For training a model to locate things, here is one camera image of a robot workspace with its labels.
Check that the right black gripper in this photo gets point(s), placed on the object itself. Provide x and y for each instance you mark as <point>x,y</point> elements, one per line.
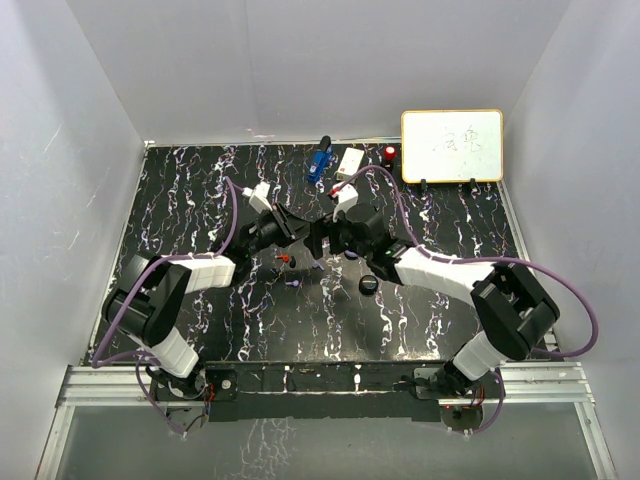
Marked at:
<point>320,229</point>

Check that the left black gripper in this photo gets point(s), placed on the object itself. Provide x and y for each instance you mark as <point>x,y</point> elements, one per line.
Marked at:
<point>296,228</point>

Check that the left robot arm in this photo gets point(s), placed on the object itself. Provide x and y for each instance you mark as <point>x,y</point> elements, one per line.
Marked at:
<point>147,299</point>

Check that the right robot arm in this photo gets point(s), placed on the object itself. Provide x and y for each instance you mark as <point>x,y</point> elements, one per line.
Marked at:
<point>513,308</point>

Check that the blue black stapler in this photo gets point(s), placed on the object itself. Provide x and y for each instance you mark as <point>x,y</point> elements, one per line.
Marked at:
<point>320,159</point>

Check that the white rectangular box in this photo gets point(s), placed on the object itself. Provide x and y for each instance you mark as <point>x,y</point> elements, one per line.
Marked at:
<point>349,163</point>

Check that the red emergency stop button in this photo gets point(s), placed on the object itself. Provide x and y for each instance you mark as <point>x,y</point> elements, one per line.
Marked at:
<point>389,156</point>

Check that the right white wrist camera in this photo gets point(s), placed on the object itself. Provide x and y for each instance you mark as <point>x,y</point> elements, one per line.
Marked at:
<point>345,195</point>

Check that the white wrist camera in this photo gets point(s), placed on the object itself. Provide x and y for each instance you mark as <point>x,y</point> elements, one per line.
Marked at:
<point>258,197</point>
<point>345,195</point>

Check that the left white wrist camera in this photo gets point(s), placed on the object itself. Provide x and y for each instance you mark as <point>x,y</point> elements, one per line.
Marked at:
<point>258,197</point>

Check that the white whiteboard wooden frame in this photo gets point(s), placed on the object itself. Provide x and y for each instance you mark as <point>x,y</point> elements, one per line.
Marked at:
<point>452,146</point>

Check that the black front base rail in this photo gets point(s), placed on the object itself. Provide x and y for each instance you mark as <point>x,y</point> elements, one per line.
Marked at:
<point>233,392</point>

